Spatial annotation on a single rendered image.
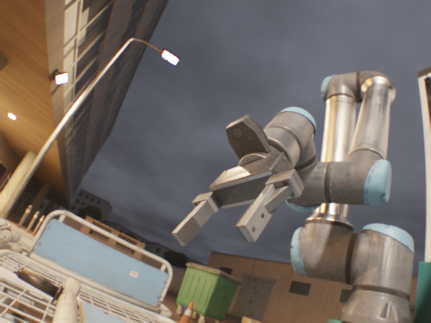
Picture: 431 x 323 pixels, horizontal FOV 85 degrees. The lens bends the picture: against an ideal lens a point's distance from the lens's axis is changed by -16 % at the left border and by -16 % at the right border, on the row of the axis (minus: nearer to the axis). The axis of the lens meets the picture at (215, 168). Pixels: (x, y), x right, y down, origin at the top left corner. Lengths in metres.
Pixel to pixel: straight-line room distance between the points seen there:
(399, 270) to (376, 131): 0.35
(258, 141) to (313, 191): 0.19
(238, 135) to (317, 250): 0.47
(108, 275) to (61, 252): 0.26
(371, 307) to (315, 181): 0.34
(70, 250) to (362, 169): 1.31
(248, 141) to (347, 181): 0.22
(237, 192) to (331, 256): 0.44
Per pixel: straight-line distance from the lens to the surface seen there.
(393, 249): 0.79
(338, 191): 0.56
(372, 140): 0.66
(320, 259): 0.81
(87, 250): 1.48
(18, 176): 14.09
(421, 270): 0.89
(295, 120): 0.54
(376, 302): 0.75
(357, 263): 0.78
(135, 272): 1.53
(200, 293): 7.13
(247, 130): 0.44
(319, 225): 0.82
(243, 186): 0.42
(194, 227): 0.42
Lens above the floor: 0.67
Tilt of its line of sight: 25 degrees up
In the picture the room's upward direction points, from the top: 22 degrees clockwise
